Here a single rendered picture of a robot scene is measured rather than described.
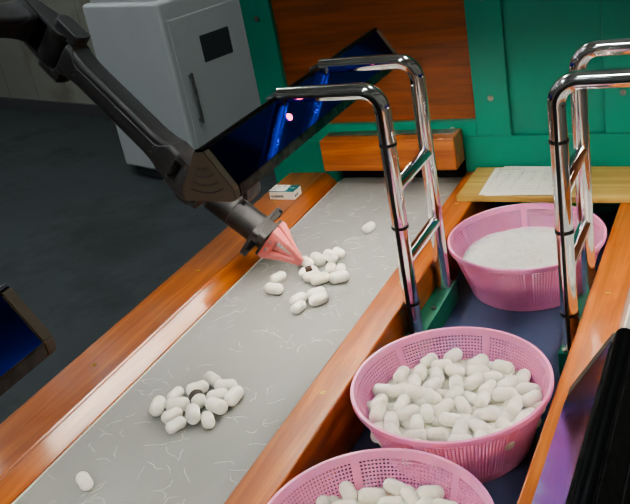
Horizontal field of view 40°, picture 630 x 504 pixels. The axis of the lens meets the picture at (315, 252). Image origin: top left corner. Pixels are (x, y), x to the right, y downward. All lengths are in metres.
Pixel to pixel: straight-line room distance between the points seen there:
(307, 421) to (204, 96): 3.27
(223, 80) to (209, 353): 3.07
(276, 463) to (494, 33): 0.99
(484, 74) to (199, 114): 2.66
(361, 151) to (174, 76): 2.43
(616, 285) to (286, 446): 0.56
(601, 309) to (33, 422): 0.83
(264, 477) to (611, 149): 1.00
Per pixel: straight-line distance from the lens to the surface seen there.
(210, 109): 4.34
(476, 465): 1.12
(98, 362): 1.42
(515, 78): 1.78
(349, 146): 1.86
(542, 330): 1.45
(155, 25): 4.20
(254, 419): 1.23
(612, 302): 1.34
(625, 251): 1.48
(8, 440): 1.32
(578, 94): 1.32
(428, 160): 1.41
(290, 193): 1.85
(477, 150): 1.84
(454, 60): 1.80
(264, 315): 1.47
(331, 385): 1.21
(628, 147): 1.78
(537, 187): 1.71
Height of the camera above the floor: 1.43
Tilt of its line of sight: 25 degrees down
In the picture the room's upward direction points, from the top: 11 degrees counter-clockwise
